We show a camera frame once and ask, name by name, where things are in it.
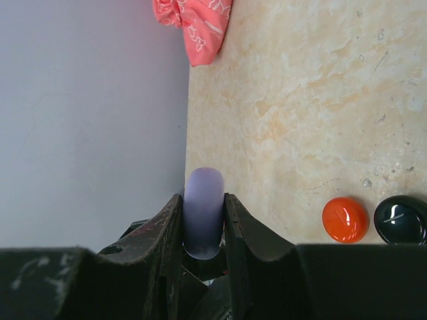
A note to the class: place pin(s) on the purple earbud charging case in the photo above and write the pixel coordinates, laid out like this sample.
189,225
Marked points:
203,218

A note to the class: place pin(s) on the orange earbud charging case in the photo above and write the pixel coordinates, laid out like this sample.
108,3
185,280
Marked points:
345,220

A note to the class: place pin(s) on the black earbud charging case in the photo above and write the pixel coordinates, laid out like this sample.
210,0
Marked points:
401,219

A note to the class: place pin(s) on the pink crumpled cloth bag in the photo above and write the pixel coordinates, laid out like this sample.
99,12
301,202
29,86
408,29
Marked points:
204,24

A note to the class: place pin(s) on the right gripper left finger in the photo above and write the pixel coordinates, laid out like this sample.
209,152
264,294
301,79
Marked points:
137,277

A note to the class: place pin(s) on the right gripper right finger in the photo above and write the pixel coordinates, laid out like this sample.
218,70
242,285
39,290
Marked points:
271,278

